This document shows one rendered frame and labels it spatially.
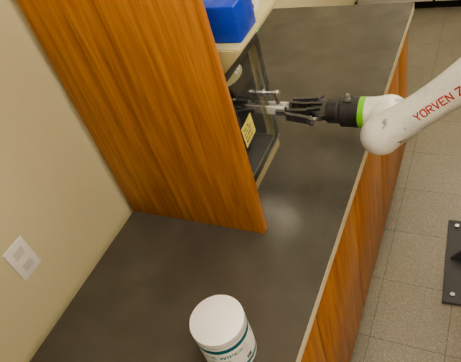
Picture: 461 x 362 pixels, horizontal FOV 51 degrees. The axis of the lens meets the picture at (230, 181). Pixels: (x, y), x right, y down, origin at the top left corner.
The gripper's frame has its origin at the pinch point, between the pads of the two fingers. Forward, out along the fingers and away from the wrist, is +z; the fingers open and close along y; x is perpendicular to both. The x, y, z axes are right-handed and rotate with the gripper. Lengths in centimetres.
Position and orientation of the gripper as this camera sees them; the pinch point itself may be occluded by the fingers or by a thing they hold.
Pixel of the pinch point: (277, 108)
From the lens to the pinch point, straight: 156.8
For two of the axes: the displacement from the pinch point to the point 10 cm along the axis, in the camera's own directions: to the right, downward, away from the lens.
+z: -8.9, -1.1, 4.4
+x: 2.4, 7.1, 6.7
